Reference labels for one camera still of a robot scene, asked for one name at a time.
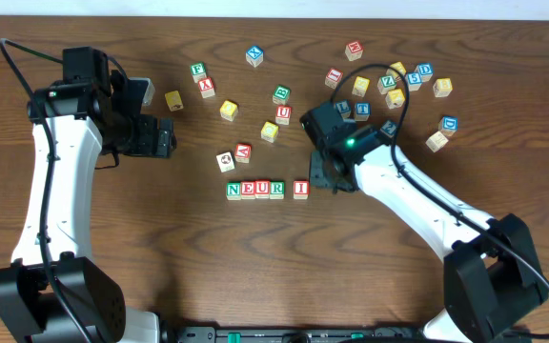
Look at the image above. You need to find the red i block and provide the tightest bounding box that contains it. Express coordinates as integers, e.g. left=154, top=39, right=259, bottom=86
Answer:
left=293, top=180, right=310, bottom=199
left=324, top=68, right=343, bottom=89

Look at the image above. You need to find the green R block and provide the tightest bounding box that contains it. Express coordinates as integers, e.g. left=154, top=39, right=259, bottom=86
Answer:
left=269, top=181, right=285, bottom=199

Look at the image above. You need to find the red U block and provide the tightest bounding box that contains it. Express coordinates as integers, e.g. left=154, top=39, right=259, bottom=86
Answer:
left=254, top=180, right=271, bottom=199

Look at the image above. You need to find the red E block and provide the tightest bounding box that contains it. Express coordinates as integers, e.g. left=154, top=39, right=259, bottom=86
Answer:
left=240, top=181, right=255, bottom=200

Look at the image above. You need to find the green N block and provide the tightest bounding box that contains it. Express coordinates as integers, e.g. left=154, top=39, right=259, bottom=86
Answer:
left=226, top=182, right=241, bottom=200

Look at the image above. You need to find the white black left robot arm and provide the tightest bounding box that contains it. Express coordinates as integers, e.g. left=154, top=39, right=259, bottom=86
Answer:
left=0, top=73, right=176, bottom=342

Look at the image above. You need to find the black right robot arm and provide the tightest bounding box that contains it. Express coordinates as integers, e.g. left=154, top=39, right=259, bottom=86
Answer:
left=302, top=122, right=549, bottom=342

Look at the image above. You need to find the blue L block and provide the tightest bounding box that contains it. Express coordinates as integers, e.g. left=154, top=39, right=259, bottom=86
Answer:
left=335, top=100, right=352, bottom=119

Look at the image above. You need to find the blue T block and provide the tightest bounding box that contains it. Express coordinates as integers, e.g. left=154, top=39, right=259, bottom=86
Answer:
left=354, top=102, right=372, bottom=121

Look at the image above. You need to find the red U block spare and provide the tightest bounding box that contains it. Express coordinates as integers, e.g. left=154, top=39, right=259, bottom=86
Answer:
left=275, top=105, right=292, bottom=125

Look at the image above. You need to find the blue 2 block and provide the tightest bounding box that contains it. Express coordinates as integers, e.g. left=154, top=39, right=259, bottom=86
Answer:
left=380, top=120, right=397, bottom=138

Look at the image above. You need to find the red V block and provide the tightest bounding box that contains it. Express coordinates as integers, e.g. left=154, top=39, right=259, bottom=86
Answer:
left=234, top=143, right=252, bottom=163

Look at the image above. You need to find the red Y block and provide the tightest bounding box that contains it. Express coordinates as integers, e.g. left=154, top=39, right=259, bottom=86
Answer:
left=197, top=77, right=215, bottom=98

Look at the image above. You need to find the green F block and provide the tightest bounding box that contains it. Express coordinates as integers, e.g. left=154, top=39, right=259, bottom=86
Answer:
left=190, top=62, right=207, bottom=83

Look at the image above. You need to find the green B block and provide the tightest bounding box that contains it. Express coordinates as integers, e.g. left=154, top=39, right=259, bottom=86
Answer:
left=273, top=85, right=291, bottom=106

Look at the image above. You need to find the white picture block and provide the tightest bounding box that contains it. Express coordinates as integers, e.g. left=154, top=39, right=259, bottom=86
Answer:
left=216, top=151, right=234, bottom=172

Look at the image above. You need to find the yellow block below Z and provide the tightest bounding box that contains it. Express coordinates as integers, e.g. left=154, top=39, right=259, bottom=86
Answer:
left=385, top=89, right=405, bottom=110

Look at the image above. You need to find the green Z block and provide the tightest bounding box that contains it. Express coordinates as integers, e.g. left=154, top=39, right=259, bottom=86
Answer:
left=377, top=75, right=397, bottom=94

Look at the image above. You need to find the plain white block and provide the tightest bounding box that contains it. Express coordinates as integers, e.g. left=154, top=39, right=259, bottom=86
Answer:
left=426, top=131, right=449, bottom=152

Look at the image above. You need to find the red block top right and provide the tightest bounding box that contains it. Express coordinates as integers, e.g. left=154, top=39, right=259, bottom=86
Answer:
left=345, top=41, right=364, bottom=61

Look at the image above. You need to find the blue 5 block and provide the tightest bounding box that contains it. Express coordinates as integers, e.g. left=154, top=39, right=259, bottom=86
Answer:
left=405, top=72, right=422, bottom=91

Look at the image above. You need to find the blue D block right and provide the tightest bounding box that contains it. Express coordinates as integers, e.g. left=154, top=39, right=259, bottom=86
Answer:
left=438, top=116, right=458, bottom=137

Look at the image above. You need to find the blue d block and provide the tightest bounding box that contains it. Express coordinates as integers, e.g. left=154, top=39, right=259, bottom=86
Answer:
left=415, top=63, right=434, bottom=83
left=438, top=116, right=458, bottom=137

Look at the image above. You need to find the blue X block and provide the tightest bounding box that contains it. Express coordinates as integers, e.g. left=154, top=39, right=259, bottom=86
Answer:
left=245, top=46, right=264, bottom=68

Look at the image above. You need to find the blue D block upper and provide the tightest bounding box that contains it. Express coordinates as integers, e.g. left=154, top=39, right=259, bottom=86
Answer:
left=415, top=63, right=434, bottom=83

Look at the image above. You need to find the yellow 8 block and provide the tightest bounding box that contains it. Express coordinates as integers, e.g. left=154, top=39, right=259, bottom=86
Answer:
left=433, top=78, right=453, bottom=98

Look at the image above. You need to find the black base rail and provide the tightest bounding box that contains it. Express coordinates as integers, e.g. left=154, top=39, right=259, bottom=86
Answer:
left=159, top=326, right=441, bottom=343

